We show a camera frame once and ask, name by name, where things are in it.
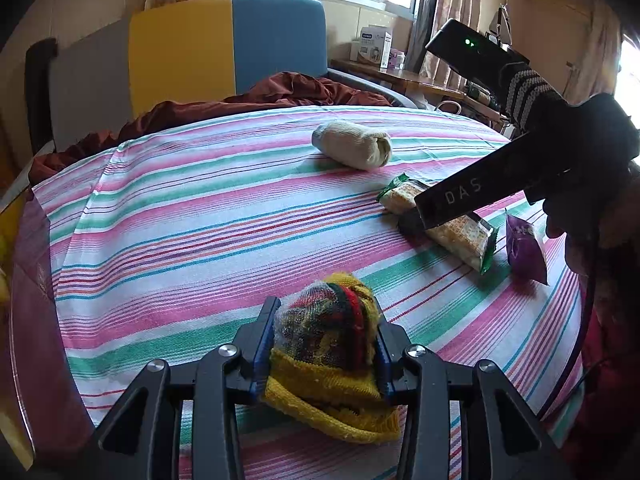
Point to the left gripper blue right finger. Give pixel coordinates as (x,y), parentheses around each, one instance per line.
(412,376)

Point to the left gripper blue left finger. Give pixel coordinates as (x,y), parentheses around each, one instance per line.
(233,374)

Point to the yellow knitted hat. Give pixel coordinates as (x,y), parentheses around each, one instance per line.
(322,362)

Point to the person's hand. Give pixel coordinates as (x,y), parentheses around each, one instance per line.
(606,243)

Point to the striped bed sheet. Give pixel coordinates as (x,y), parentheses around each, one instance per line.
(164,246)

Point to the wooden bedside desk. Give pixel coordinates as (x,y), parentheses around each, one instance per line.
(413,86)

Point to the beige curtain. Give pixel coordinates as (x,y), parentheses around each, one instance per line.
(431,16)

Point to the rolled cream sock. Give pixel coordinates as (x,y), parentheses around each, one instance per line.
(355,146)

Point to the red garment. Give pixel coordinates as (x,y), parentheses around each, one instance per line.
(606,429)

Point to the white product box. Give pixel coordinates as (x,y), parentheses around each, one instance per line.
(375,43)

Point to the maroon blanket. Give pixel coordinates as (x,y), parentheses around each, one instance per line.
(281,90)

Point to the blue yellow grey headboard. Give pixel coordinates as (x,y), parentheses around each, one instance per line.
(191,51)

